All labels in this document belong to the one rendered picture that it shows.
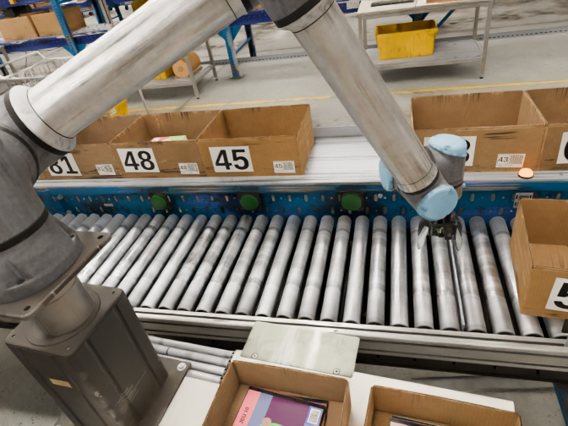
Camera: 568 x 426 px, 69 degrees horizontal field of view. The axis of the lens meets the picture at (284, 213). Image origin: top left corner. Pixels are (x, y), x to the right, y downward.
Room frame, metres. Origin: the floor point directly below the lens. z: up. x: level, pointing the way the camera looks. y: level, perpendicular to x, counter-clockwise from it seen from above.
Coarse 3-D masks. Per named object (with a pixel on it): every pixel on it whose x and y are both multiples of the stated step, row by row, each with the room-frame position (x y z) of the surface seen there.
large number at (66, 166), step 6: (66, 156) 1.67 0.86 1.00; (72, 156) 1.66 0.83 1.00; (60, 162) 1.68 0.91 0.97; (66, 162) 1.67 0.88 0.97; (72, 162) 1.66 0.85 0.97; (48, 168) 1.71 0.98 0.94; (54, 168) 1.70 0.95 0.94; (60, 168) 1.69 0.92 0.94; (66, 168) 1.68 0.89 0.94; (72, 168) 1.67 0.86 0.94; (78, 168) 1.66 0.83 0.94; (54, 174) 1.70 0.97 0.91; (60, 174) 1.69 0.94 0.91; (66, 174) 1.68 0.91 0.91; (72, 174) 1.67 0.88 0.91; (78, 174) 1.66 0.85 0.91
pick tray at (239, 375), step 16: (240, 368) 0.61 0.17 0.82; (256, 368) 0.60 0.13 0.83; (272, 368) 0.58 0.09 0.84; (288, 368) 0.57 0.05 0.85; (224, 384) 0.57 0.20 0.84; (240, 384) 0.61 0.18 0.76; (256, 384) 0.60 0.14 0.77; (272, 384) 0.58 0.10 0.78; (288, 384) 0.57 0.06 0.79; (304, 384) 0.55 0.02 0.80; (320, 384) 0.54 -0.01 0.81; (336, 384) 0.52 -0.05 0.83; (224, 400) 0.55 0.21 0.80; (240, 400) 0.57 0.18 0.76; (336, 400) 0.53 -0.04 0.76; (208, 416) 0.49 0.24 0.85; (224, 416) 0.53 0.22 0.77; (336, 416) 0.49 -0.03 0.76
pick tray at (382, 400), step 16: (384, 400) 0.48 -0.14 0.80; (400, 400) 0.47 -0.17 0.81; (416, 400) 0.46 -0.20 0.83; (432, 400) 0.45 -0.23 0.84; (448, 400) 0.43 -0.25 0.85; (368, 416) 0.44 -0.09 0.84; (384, 416) 0.47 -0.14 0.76; (400, 416) 0.46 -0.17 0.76; (416, 416) 0.46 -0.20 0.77; (432, 416) 0.44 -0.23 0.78; (448, 416) 0.43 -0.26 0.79; (464, 416) 0.42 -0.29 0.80; (480, 416) 0.41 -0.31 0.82; (496, 416) 0.40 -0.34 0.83; (512, 416) 0.39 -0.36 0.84
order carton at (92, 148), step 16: (96, 128) 1.96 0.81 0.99; (112, 128) 1.93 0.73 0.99; (80, 144) 1.98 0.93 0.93; (96, 144) 1.61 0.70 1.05; (80, 160) 1.65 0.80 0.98; (96, 160) 1.62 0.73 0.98; (112, 160) 1.60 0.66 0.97; (48, 176) 1.72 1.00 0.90; (64, 176) 1.69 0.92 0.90; (80, 176) 1.66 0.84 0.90; (96, 176) 1.64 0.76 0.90; (112, 176) 1.61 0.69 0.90
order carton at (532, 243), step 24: (528, 216) 0.92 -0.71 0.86; (552, 216) 0.90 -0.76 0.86; (528, 240) 0.91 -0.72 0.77; (552, 240) 0.89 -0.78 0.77; (528, 264) 0.70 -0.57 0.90; (552, 264) 0.81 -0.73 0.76; (528, 288) 0.67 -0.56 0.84; (552, 288) 0.65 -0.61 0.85; (528, 312) 0.67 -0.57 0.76; (552, 312) 0.64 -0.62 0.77
